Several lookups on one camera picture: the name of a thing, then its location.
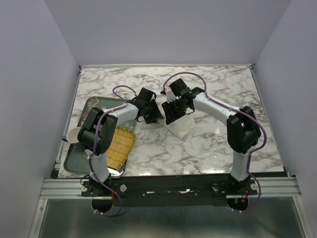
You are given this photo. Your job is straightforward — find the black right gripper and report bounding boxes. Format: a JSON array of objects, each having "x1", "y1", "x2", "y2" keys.
[{"x1": 161, "y1": 98, "x2": 188, "y2": 125}]

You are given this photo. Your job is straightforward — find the cream cloth napkin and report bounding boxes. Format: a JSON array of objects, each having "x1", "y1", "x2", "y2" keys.
[{"x1": 157, "y1": 114, "x2": 195, "y2": 140}]

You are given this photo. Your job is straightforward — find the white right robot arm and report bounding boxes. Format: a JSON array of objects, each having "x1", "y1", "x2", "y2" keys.
[{"x1": 161, "y1": 78, "x2": 261, "y2": 194}]

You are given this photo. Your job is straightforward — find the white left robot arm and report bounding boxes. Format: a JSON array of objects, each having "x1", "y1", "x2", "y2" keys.
[{"x1": 77, "y1": 88, "x2": 163, "y2": 196}]

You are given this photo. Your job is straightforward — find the yellow bamboo mat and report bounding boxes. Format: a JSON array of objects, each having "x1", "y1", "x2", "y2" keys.
[{"x1": 106, "y1": 127, "x2": 136, "y2": 171}]

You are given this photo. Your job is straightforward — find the white cup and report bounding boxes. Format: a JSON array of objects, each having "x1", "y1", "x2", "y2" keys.
[{"x1": 66, "y1": 127, "x2": 81, "y2": 144}]

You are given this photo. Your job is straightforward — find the green floral metal tray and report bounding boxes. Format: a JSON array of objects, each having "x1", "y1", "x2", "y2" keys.
[{"x1": 63, "y1": 96, "x2": 138, "y2": 179}]

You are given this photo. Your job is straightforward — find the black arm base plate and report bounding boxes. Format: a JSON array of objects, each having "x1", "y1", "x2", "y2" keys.
[{"x1": 81, "y1": 174, "x2": 258, "y2": 207}]

